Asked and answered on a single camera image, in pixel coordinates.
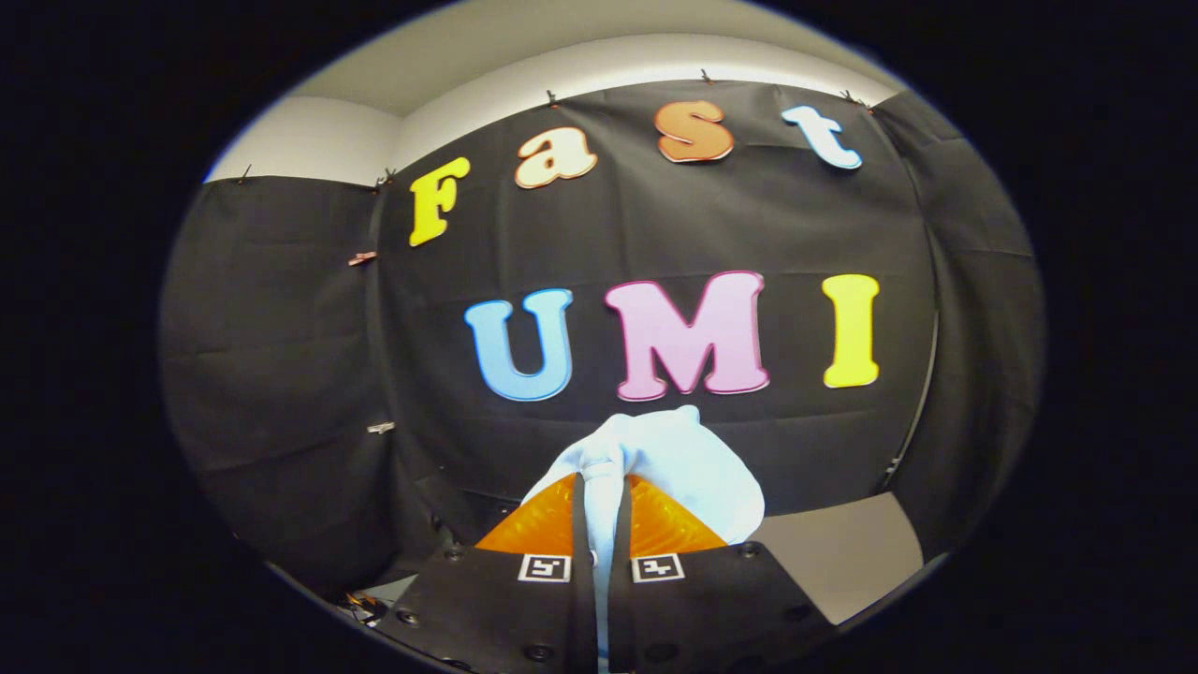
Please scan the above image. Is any white frame pole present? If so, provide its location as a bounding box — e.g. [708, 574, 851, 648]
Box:
[883, 307, 942, 490]

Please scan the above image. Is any light blue polo shirt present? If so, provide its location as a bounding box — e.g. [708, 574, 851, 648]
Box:
[522, 404, 767, 674]

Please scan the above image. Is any black backdrop cloth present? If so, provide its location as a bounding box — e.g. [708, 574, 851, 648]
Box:
[159, 80, 1045, 600]

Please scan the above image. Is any row of black clips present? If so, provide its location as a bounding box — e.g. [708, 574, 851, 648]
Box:
[236, 67, 871, 186]

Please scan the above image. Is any bundle of orange wires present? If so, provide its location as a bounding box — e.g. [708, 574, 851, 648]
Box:
[340, 590, 387, 628]

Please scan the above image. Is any grey table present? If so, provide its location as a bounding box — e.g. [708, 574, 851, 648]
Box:
[749, 493, 926, 626]

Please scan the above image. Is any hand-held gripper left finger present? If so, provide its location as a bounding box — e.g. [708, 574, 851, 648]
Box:
[374, 473, 600, 674]

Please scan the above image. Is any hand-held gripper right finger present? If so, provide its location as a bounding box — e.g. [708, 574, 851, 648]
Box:
[608, 474, 836, 674]

